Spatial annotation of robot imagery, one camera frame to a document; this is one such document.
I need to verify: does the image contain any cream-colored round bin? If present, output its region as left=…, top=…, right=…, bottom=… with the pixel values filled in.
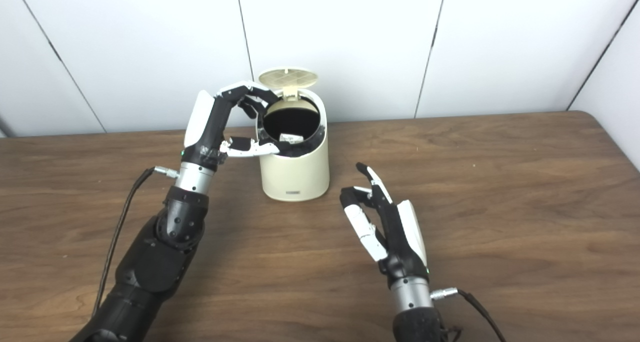
left=256, top=90, right=330, bottom=202

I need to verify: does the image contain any cream round bin lid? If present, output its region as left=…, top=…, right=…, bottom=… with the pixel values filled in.
left=258, top=68, right=320, bottom=101

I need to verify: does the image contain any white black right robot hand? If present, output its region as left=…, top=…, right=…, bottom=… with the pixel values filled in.
left=339, top=162, right=431, bottom=289

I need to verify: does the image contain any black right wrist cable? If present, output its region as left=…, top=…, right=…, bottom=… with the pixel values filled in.
left=430, top=287, right=508, bottom=342

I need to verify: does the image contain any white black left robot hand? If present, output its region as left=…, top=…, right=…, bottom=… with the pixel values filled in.
left=181, top=81, right=281, bottom=172

